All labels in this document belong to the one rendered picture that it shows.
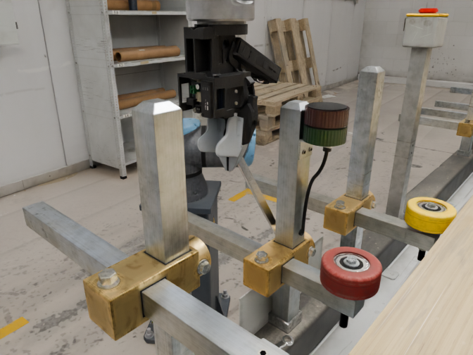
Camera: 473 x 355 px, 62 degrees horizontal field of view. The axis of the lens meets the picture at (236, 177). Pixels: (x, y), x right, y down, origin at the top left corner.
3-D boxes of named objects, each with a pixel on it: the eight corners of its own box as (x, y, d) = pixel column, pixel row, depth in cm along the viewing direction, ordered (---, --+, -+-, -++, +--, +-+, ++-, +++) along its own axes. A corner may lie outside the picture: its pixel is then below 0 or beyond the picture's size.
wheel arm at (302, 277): (155, 222, 81) (153, 204, 79) (168, 217, 83) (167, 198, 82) (352, 324, 54) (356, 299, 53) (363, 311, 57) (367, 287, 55)
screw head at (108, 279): (93, 283, 39) (91, 272, 39) (112, 273, 41) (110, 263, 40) (105, 291, 38) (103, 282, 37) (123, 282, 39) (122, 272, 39)
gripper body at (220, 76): (178, 115, 56) (172, 24, 51) (219, 106, 62) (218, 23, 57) (217, 125, 51) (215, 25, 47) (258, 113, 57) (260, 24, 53)
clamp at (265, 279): (242, 284, 63) (242, 258, 61) (290, 249, 72) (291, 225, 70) (270, 300, 59) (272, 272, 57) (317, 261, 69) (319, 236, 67)
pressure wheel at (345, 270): (305, 327, 58) (310, 260, 53) (331, 299, 63) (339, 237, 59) (356, 356, 53) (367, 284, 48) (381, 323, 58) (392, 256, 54)
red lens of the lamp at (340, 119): (295, 122, 55) (295, 107, 54) (317, 115, 59) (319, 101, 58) (334, 130, 51) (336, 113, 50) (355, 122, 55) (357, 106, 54)
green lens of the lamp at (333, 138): (294, 140, 56) (295, 125, 55) (316, 132, 60) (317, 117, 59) (332, 149, 52) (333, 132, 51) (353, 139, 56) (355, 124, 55)
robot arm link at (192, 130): (164, 160, 152) (160, 115, 146) (208, 160, 152) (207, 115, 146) (157, 175, 138) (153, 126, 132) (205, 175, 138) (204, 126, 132)
